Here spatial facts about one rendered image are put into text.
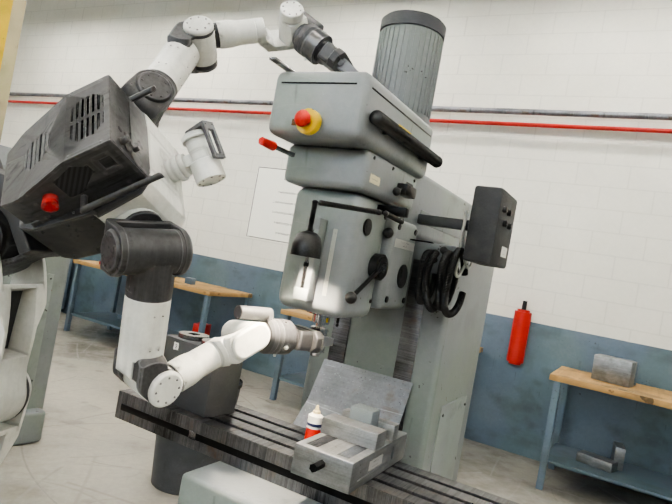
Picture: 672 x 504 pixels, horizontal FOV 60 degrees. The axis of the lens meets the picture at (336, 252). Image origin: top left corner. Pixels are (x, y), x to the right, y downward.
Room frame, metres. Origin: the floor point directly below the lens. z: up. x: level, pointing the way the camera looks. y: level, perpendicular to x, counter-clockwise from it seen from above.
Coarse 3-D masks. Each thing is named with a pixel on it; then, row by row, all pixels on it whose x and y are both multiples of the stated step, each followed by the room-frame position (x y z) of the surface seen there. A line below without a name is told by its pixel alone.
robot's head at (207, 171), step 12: (192, 144) 1.24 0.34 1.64; (204, 144) 1.24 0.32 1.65; (180, 156) 1.25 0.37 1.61; (192, 156) 1.24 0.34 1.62; (204, 156) 1.24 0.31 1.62; (180, 168) 1.24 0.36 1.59; (192, 168) 1.24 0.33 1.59; (204, 168) 1.23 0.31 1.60; (216, 168) 1.23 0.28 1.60; (204, 180) 1.23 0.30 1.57; (216, 180) 1.27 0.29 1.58
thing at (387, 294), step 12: (384, 228) 1.60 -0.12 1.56; (396, 228) 1.60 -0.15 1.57; (408, 228) 1.67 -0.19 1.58; (384, 240) 1.59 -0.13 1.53; (396, 240) 1.61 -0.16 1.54; (408, 240) 1.69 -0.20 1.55; (384, 252) 1.59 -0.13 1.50; (396, 252) 1.62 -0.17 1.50; (408, 252) 1.70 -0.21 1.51; (396, 264) 1.63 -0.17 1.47; (408, 264) 1.72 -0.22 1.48; (396, 276) 1.65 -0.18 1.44; (408, 276) 1.73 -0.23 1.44; (384, 288) 1.59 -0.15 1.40; (396, 288) 1.66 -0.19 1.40; (372, 300) 1.59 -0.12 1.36; (384, 300) 1.60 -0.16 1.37; (396, 300) 1.68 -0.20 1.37
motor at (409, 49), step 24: (384, 24) 1.73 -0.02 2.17; (408, 24) 1.68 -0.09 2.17; (432, 24) 1.68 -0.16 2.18; (384, 48) 1.72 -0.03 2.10; (408, 48) 1.68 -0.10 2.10; (432, 48) 1.70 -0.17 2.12; (384, 72) 1.70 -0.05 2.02; (408, 72) 1.67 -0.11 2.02; (432, 72) 1.71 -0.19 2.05; (408, 96) 1.68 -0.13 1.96; (432, 96) 1.74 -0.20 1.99
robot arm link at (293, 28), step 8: (280, 8) 1.55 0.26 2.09; (288, 8) 1.56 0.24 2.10; (296, 8) 1.56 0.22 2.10; (280, 16) 1.57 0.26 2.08; (288, 16) 1.54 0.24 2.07; (296, 16) 1.55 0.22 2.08; (304, 16) 1.59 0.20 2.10; (280, 24) 1.59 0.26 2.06; (288, 24) 1.57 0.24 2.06; (296, 24) 1.57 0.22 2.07; (304, 24) 1.58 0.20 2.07; (312, 24) 1.57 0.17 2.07; (320, 24) 1.61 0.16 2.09; (280, 32) 1.61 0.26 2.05; (288, 32) 1.58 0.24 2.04; (296, 32) 1.57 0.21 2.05; (304, 32) 1.56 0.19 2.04; (288, 40) 1.61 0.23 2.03; (296, 40) 1.57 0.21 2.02; (296, 48) 1.59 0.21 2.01
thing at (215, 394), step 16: (176, 336) 1.71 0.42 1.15; (192, 336) 1.69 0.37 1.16; (208, 336) 1.74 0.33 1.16; (176, 352) 1.68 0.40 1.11; (224, 368) 1.63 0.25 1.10; (240, 368) 1.69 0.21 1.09; (208, 384) 1.60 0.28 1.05; (224, 384) 1.64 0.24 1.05; (176, 400) 1.66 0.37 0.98; (192, 400) 1.63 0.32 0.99; (208, 400) 1.60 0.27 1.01; (224, 400) 1.65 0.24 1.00; (208, 416) 1.61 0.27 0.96
